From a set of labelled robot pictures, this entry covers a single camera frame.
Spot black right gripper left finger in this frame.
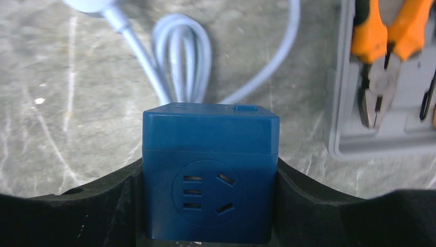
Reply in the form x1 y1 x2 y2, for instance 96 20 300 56
1 160 143 246

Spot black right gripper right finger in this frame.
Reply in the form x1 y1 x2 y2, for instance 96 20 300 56
274 160 435 246

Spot light blue round plug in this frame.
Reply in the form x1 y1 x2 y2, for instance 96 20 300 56
62 0 118 14

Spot orange pliers in tray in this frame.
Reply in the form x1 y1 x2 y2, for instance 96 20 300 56
351 1 433 129

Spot dark blue cube socket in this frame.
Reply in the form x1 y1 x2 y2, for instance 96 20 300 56
142 103 280 244

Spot grey tool tray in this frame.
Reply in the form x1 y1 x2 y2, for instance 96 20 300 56
324 1 435 160

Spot light blue power cable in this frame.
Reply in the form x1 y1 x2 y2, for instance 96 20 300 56
102 0 301 105

